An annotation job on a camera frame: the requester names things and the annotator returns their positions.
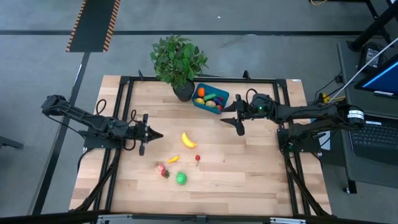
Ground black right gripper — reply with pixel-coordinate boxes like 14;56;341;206
220;94;261;137

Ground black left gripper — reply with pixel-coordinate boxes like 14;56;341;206
129;113;164;156

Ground yellow toy banana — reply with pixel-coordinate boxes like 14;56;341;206
181;131;198;149

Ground teal plastic tupperware container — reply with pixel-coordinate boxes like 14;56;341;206
192;82;230;115

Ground green round toy cabbage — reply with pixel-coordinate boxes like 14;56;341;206
175;171;188;186

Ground green potted plant black pot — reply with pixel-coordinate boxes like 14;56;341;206
149;33;209;103

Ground yellow power plug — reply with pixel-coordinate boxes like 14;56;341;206
320;92;346;104

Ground black mat orange striped edges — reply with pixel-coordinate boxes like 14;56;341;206
65;0;121;53

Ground black horizontal beam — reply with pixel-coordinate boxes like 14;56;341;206
0;210;398;224

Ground grey floor stand foot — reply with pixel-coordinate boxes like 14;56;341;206
0;135;24;151

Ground grey side desk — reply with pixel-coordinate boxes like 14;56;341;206
337;39;398;191

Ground black power adapter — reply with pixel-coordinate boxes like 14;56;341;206
357;42;386;74

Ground black laptop keyboard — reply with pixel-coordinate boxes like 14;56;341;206
348;115;398;166

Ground monitor with blue screen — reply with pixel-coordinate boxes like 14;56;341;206
354;53;398;100

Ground black stand leg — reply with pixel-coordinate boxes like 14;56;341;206
346;0;398;52

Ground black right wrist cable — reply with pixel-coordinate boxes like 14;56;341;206
245;88;259;103

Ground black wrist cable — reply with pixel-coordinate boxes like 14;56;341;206
123;108;140;152
245;88;259;103

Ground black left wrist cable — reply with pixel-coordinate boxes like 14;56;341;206
123;108;140;152

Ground black aluminium table frame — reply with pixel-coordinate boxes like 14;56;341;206
73;70;333;218

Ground silver metal bracket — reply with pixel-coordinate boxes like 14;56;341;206
96;213;134;224
269;217;307;224

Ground white cable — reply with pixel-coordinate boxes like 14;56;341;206
323;37;398;108

